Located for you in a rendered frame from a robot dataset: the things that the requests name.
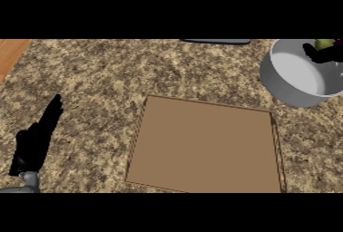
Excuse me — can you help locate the grey round pot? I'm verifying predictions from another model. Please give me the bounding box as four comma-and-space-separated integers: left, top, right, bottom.
259, 39, 343, 109

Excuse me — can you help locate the dark grey flat appliance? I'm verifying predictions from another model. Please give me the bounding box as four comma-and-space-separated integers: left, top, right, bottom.
179, 39, 253, 46

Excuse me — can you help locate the brown wooden tray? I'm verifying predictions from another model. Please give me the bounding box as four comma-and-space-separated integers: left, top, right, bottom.
123, 94, 288, 194

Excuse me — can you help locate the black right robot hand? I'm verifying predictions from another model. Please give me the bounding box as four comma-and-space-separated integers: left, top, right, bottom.
302, 43, 343, 64

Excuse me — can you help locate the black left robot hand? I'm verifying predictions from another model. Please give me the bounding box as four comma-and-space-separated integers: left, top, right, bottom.
7, 93, 65, 179

